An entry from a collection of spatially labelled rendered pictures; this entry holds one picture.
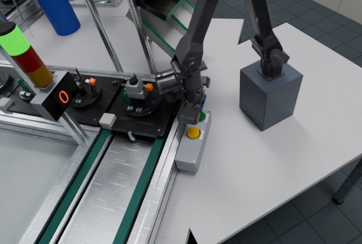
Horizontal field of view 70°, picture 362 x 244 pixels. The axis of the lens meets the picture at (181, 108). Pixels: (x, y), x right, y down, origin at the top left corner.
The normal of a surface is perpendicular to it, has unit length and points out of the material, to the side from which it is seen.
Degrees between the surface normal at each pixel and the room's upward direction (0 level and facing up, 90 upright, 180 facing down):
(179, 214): 0
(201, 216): 0
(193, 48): 63
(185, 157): 0
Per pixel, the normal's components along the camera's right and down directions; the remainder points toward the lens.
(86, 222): -0.16, -0.64
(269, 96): 0.44, 0.63
